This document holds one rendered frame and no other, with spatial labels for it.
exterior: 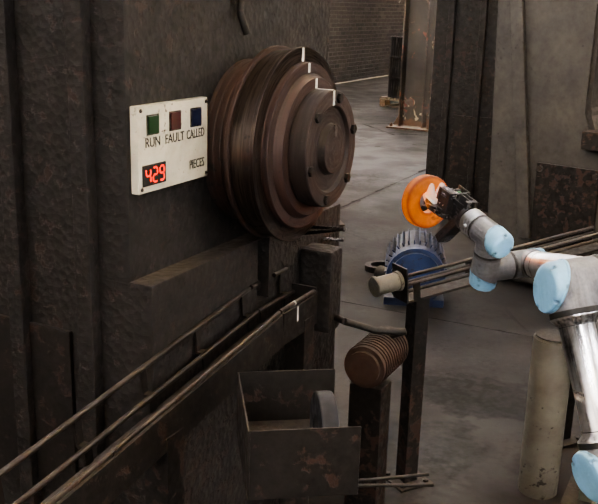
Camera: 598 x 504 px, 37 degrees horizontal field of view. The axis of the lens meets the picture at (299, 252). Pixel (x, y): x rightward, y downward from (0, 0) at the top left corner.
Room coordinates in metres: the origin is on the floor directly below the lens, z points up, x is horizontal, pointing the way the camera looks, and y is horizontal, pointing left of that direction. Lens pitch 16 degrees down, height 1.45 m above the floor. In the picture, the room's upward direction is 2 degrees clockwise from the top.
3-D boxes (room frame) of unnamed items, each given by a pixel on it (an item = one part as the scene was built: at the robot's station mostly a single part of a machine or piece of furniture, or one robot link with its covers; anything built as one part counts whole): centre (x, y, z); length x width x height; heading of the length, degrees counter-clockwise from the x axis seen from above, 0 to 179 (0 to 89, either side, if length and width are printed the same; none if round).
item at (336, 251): (2.37, -0.06, 0.68); 0.11 x 0.08 x 0.24; 64
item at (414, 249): (4.35, -0.60, 0.17); 0.57 x 0.31 x 0.34; 174
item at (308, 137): (2.11, -0.06, 1.11); 0.28 x 0.06 x 0.28; 154
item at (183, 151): (1.90, 0.28, 1.15); 0.26 x 0.02 x 0.18; 154
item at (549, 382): (2.47, -0.77, 0.26); 0.12 x 0.12 x 0.52
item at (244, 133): (2.15, 0.03, 1.11); 0.47 x 0.06 x 0.47; 154
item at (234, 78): (2.19, 0.11, 1.12); 0.47 x 0.10 x 0.47; 154
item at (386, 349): (2.39, -0.24, 0.27); 0.22 x 0.13 x 0.53; 154
